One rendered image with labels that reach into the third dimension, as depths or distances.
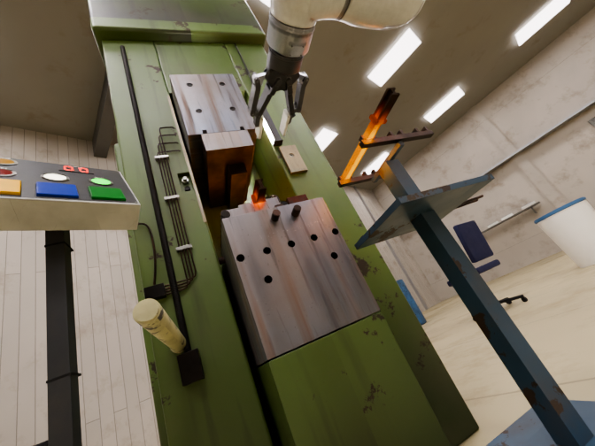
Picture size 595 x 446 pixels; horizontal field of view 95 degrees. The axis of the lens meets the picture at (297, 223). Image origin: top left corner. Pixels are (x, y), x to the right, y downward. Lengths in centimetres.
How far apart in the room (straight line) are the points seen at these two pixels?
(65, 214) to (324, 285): 70
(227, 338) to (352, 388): 42
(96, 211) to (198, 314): 44
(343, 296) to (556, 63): 1174
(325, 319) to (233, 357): 33
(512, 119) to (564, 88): 136
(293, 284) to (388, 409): 41
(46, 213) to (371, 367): 90
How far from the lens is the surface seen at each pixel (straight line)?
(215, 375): 99
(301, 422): 81
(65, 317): 84
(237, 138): 124
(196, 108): 137
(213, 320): 101
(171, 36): 209
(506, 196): 1141
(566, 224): 465
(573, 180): 1133
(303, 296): 85
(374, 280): 120
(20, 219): 85
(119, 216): 86
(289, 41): 62
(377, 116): 93
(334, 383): 84
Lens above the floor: 46
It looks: 23 degrees up
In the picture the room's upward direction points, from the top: 24 degrees counter-clockwise
